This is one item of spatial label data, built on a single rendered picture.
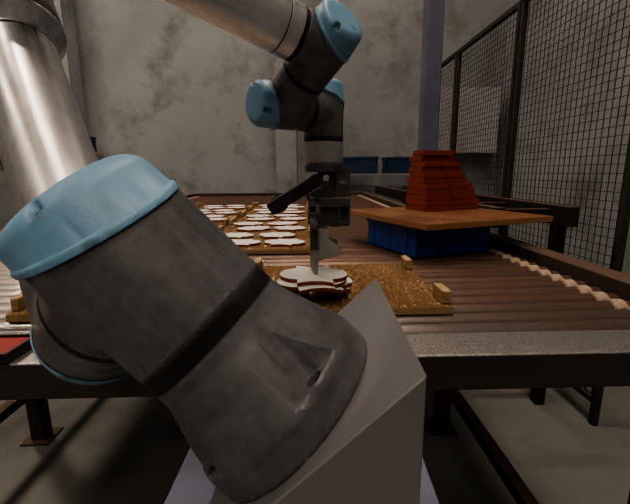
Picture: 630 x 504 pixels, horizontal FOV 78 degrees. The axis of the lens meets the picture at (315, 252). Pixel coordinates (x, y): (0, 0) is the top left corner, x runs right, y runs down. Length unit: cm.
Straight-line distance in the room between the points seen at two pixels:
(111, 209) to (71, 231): 2
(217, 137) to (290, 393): 604
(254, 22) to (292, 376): 45
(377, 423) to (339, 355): 5
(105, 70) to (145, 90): 62
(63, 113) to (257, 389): 36
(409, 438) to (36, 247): 24
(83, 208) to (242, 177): 590
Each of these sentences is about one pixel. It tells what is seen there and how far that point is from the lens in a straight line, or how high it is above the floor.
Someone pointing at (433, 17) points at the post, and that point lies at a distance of 276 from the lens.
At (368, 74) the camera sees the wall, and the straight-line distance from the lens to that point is 622.
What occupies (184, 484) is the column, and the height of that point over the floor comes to 87.
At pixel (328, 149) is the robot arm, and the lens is 74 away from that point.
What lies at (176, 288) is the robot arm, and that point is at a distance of 25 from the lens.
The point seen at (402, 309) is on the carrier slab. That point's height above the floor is 93.
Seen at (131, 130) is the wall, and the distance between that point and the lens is 668.
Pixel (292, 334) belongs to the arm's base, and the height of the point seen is 108.
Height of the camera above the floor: 119
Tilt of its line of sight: 12 degrees down
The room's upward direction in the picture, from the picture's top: straight up
